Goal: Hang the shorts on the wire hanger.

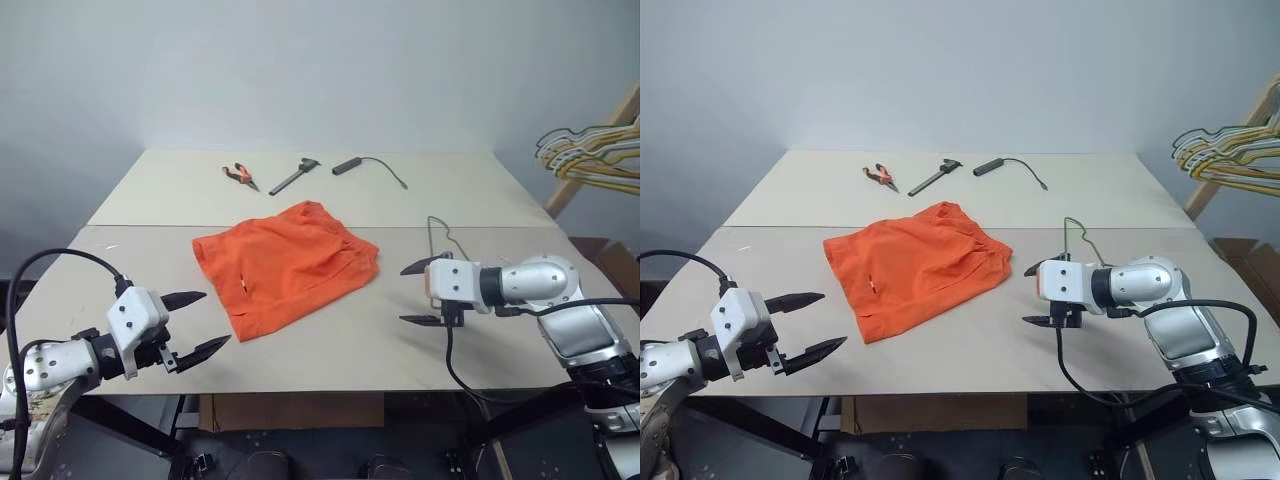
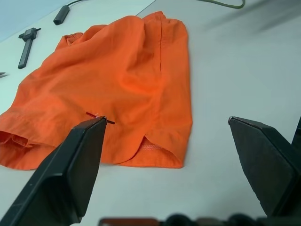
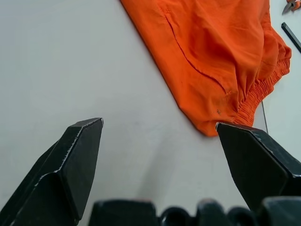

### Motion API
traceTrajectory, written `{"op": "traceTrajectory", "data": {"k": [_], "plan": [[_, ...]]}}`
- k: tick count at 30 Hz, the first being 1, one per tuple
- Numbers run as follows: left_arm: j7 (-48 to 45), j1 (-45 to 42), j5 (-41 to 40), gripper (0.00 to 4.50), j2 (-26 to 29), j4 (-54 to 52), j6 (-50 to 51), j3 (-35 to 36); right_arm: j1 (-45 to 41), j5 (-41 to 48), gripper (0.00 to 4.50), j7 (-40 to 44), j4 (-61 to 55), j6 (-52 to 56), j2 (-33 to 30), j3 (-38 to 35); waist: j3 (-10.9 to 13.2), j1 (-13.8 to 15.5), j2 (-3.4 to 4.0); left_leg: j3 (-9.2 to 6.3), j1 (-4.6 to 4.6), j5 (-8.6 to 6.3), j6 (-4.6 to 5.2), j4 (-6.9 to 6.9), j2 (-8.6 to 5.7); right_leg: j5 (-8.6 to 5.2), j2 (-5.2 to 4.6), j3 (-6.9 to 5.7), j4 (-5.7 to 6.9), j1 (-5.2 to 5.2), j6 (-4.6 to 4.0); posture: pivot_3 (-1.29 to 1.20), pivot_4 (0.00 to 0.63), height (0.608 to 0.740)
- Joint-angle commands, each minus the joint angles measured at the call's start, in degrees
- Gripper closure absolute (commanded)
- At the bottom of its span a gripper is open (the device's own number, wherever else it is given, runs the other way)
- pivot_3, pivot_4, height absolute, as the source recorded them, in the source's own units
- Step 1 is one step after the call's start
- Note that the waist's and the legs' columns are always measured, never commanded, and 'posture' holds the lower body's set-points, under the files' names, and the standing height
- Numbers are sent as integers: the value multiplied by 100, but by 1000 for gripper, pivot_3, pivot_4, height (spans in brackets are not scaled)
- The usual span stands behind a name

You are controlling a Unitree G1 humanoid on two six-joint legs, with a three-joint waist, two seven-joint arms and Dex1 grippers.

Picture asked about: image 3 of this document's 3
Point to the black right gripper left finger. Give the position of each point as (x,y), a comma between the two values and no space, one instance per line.
(58,179)

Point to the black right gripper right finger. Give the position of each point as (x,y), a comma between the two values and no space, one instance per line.
(256,164)

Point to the orange shorts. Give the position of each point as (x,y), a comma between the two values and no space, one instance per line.
(200,47)

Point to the black caliper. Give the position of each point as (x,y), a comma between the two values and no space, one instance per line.
(291,4)

